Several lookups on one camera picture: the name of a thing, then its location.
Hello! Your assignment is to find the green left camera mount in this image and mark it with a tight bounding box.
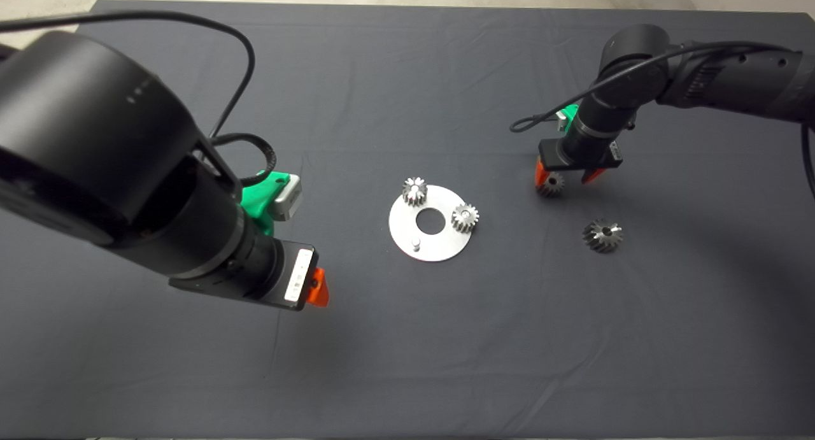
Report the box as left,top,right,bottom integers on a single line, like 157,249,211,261
241,171,290,237

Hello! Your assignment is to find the round metal plate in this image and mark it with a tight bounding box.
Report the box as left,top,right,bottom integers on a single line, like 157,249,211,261
388,184,476,262

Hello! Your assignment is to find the large dark steel gear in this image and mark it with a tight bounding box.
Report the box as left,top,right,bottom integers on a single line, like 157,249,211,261
582,218,624,253

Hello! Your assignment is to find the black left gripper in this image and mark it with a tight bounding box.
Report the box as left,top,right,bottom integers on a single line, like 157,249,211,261
169,239,330,311

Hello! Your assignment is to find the small steel gear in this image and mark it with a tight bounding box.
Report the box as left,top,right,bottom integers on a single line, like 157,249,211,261
451,203,480,233
536,171,565,198
402,176,428,207

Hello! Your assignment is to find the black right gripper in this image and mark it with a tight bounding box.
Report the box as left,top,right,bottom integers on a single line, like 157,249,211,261
534,138,623,187

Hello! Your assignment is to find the dark grey table cloth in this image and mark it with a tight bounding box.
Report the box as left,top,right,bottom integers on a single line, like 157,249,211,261
0,0,815,438

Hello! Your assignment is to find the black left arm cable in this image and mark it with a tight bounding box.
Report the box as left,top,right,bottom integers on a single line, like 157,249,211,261
0,10,278,189

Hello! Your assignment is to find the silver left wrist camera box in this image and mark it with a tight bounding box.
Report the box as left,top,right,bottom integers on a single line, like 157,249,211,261
274,176,303,222

